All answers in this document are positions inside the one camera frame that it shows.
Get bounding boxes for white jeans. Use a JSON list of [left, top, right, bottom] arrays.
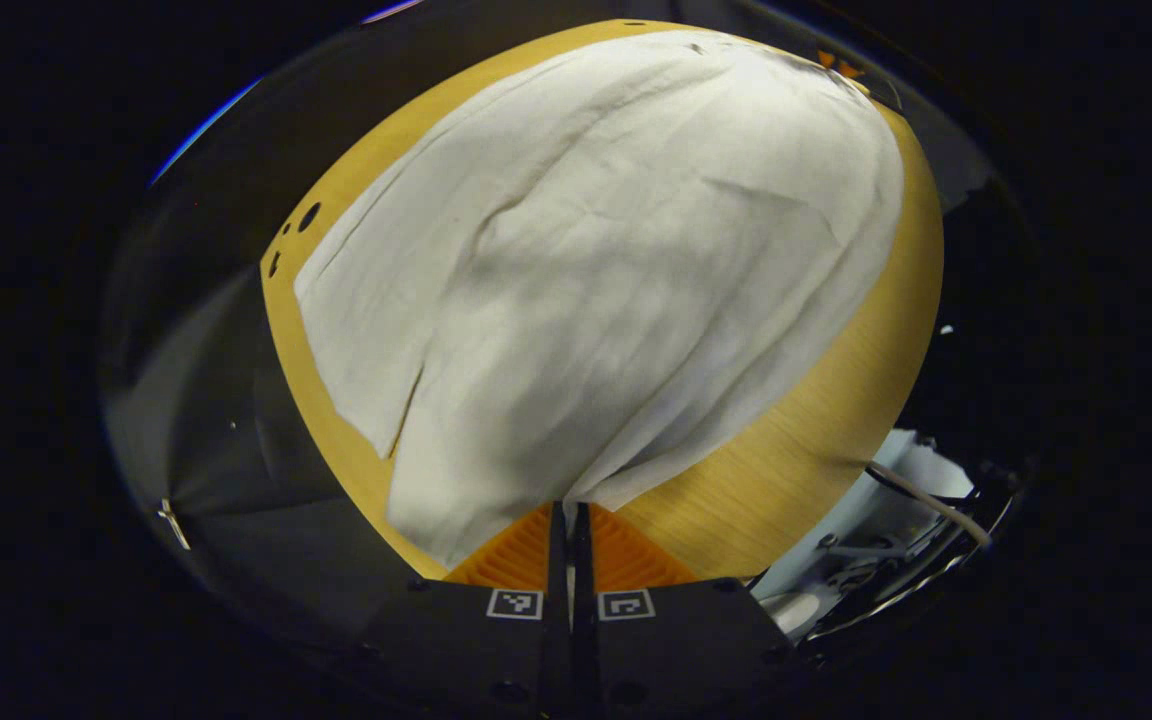
[[294, 30, 905, 571]]

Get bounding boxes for black backdrop cloth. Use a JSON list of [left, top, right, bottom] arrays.
[[101, 20, 457, 641]]

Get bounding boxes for white cable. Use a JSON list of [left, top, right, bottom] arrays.
[[864, 460, 994, 551]]

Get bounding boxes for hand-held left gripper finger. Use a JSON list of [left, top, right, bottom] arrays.
[[366, 500, 571, 720], [572, 500, 807, 720]]

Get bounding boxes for white device with cables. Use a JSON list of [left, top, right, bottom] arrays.
[[751, 428, 1027, 643]]

